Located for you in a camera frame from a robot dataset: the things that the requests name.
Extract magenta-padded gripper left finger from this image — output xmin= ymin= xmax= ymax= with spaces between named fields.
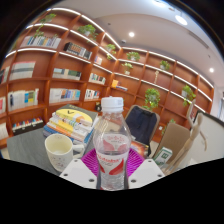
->
xmin=59 ymin=148 xmax=102 ymax=190

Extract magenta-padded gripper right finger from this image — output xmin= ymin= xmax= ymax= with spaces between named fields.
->
xmin=125 ymin=148 xmax=166 ymax=190

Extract clear plastic bottle red label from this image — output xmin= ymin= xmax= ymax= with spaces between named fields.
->
xmin=93 ymin=96 xmax=133 ymax=192

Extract green and white carton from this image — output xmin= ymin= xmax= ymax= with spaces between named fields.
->
xmin=153 ymin=146 xmax=174 ymax=168

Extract dark books with orange cover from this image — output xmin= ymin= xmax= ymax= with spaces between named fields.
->
xmin=130 ymin=139 xmax=150 ymax=158

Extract cream white cup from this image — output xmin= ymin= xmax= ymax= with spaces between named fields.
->
xmin=44 ymin=133 xmax=86 ymax=173

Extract tan chair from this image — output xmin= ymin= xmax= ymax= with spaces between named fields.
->
xmin=151 ymin=122 xmax=191 ymax=161

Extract dark office chair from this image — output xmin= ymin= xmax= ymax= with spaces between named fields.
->
xmin=124 ymin=104 xmax=161 ymax=156

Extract stack of colourful books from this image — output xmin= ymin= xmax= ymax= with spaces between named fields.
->
xmin=42 ymin=103 xmax=99 ymax=146

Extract white partition with dark top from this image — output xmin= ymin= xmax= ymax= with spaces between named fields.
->
xmin=191 ymin=111 xmax=224 ymax=168

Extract round ceiling lights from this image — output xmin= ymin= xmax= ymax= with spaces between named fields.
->
xmin=128 ymin=13 xmax=216 ymax=74

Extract wooden wall shelf unit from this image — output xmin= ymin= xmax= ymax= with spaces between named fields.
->
xmin=0 ymin=7 xmax=214 ymax=149

